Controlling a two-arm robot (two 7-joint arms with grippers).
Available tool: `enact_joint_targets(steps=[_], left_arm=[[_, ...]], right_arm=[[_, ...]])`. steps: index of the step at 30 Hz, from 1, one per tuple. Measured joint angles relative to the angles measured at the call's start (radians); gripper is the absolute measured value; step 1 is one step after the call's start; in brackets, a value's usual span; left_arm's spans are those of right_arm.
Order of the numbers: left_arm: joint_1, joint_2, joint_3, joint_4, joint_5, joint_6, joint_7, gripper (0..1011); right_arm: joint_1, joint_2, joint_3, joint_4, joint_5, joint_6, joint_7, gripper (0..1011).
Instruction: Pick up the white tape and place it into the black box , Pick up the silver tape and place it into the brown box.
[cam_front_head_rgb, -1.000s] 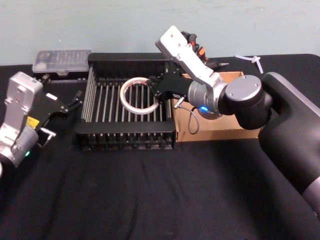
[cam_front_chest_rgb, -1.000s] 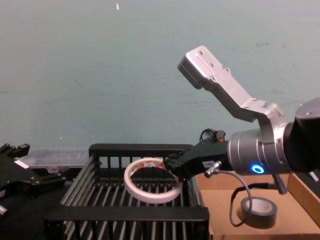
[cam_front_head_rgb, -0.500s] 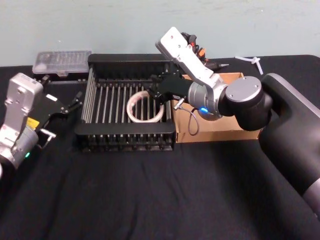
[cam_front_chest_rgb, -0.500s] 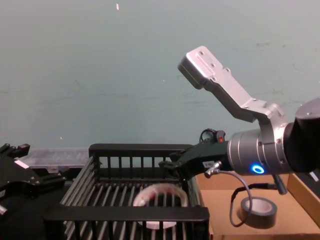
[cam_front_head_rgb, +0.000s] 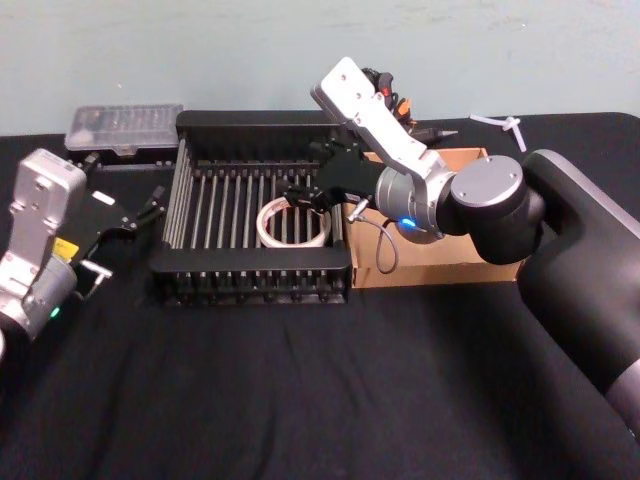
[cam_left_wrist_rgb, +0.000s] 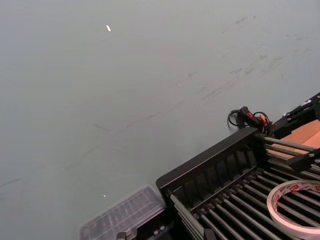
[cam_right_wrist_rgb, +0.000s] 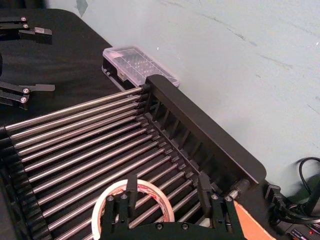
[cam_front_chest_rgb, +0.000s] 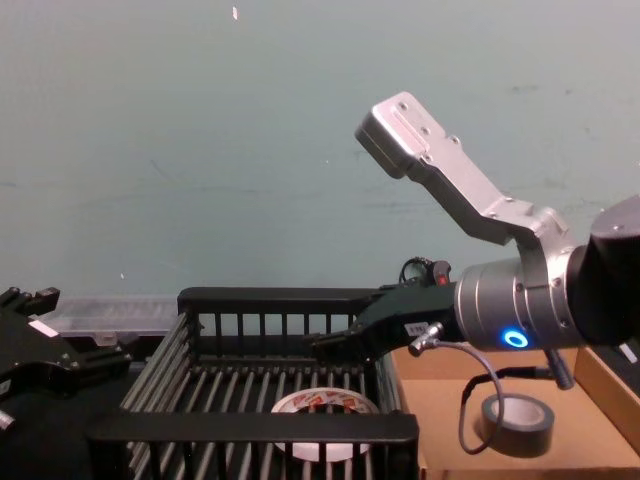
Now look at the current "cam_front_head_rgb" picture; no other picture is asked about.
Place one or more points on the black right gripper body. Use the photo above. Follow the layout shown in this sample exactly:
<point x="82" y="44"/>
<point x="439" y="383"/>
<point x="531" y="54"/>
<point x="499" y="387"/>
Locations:
<point x="350" y="175"/>

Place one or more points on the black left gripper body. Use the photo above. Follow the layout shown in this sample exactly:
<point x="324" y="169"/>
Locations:
<point x="102" y="215"/>

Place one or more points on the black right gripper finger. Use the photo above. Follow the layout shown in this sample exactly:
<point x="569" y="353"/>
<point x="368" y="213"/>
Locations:
<point x="307" y="199"/>
<point x="325" y="147"/>

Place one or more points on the white tape roll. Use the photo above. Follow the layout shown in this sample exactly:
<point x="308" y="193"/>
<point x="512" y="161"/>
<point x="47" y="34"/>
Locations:
<point x="265" y="235"/>

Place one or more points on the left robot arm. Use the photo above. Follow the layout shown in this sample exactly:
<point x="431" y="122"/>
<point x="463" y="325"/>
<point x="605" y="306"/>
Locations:
<point x="44" y="177"/>

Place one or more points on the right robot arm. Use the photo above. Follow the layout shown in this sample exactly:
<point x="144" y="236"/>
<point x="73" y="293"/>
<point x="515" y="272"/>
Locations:
<point x="500" y="200"/>

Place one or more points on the clear plastic case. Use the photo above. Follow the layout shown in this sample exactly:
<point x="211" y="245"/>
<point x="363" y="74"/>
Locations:
<point x="125" y="122"/>

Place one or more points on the black rack with steel bars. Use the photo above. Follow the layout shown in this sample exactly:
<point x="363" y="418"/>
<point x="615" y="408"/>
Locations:
<point x="240" y="265"/>

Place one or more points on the shallow brown cardboard tray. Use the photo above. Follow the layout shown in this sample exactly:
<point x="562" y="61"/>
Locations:
<point x="430" y="275"/>

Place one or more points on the white three-armed plastic piece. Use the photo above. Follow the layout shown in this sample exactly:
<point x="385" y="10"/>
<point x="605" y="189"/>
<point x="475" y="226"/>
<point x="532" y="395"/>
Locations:
<point x="515" y="129"/>

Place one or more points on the black table cloth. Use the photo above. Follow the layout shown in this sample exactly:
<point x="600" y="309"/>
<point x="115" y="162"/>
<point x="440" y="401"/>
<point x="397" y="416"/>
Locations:
<point x="300" y="410"/>

